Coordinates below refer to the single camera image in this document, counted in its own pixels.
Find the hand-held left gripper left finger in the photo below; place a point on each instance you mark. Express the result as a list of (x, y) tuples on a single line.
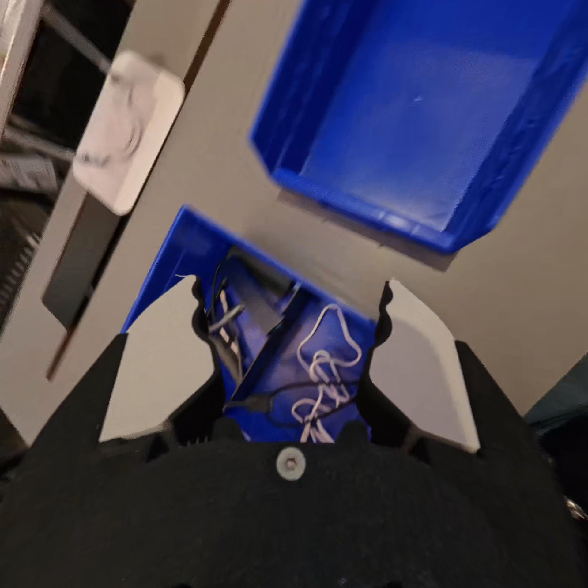
[(156, 381)]

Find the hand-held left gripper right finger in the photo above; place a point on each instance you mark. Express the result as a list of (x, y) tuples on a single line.
[(422, 363)]

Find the blue plastic bin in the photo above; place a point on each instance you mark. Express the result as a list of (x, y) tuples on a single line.
[(285, 365), (413, 115)]

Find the person's leg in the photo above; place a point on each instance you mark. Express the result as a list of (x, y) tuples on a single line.
[(560, 395)]

